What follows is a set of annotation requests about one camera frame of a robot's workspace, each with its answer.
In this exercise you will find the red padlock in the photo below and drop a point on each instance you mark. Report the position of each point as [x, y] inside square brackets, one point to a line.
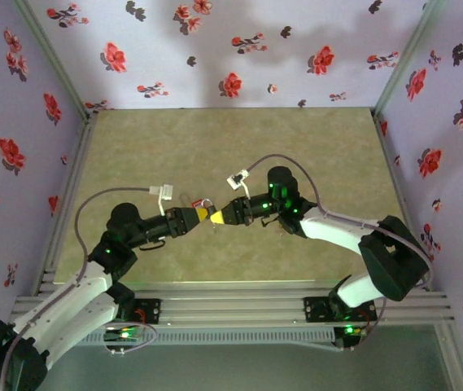
[202, 202]

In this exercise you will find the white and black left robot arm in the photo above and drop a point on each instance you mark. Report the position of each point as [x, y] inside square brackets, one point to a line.
[72, 313]

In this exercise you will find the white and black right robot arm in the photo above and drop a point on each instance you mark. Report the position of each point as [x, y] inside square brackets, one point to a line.
[394, 264]

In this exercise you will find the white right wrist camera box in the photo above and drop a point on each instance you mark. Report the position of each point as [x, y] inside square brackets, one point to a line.
[237, 179]

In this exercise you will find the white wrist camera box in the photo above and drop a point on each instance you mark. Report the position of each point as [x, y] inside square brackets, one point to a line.
[165, 192]
[237, 179]

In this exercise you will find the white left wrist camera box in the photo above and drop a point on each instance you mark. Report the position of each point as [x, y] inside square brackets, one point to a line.
[165, 192]

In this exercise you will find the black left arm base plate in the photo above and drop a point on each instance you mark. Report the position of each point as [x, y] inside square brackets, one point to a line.
[151, 311]

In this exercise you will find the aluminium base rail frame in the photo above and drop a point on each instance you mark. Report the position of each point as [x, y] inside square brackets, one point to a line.
[231, 305]

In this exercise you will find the aluminium side rail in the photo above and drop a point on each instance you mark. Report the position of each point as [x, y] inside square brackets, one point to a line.
[70, 175]
[397, 183]

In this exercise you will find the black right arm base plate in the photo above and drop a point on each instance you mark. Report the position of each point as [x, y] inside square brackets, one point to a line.
[314, 309]

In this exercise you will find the aluminium corner post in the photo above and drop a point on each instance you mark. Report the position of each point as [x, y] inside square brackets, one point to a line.
[403, 57]
[53, 57]

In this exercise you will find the aluminium lower frame post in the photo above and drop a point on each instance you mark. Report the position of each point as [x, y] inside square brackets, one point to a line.
[452, 358]

